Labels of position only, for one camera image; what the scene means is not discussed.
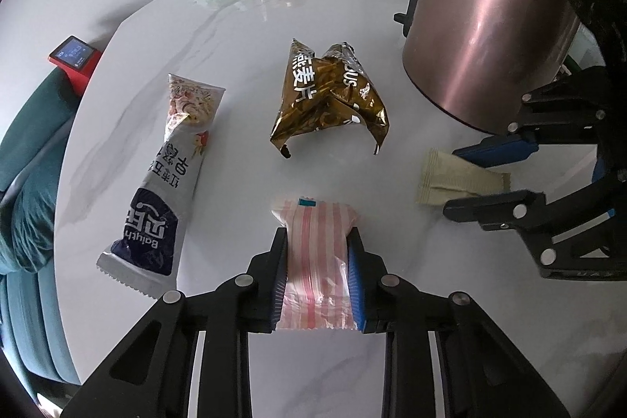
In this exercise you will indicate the cream snack packet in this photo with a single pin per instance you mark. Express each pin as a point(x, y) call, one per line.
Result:
point(450, 178)

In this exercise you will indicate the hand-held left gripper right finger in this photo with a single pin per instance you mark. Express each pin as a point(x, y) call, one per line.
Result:
point(356, 286)

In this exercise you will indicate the white navy long snack packet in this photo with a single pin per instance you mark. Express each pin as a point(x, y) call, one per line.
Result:
point(166, 183)

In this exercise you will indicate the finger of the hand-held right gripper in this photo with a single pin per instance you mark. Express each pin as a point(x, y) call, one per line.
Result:
point(499, 149)
point(494, 210)

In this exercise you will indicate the pink striped snack packet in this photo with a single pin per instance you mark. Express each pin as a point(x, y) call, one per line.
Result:
point(316, 251)

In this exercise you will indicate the red device with screen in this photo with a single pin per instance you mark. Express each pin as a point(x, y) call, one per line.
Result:
point(73, 60)

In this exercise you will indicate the brown gold snack packet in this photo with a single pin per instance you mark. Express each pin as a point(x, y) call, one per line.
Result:
point(328, 99)

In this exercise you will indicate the rose gold electric kettle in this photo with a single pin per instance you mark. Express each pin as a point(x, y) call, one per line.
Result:
point(490, 16)

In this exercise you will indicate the teal sofa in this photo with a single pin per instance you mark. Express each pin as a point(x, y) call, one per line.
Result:
point(24, 227)

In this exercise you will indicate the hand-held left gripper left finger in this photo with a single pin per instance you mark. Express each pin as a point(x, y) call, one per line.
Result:
point(279, 281)

